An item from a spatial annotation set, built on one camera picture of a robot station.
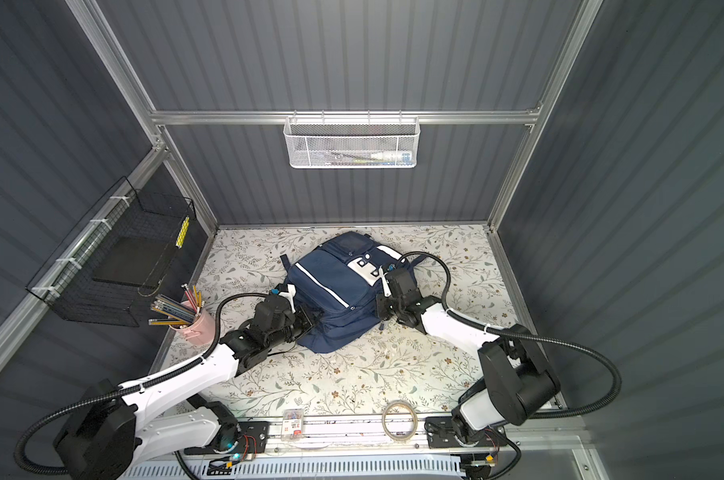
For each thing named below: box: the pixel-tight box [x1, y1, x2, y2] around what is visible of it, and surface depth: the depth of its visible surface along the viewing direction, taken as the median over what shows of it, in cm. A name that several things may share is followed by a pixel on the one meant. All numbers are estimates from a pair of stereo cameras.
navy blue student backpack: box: [280, 231, 426, 353], surface depth 88 cm
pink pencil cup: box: [170, 309, 215, 345], surface depth 86 cm
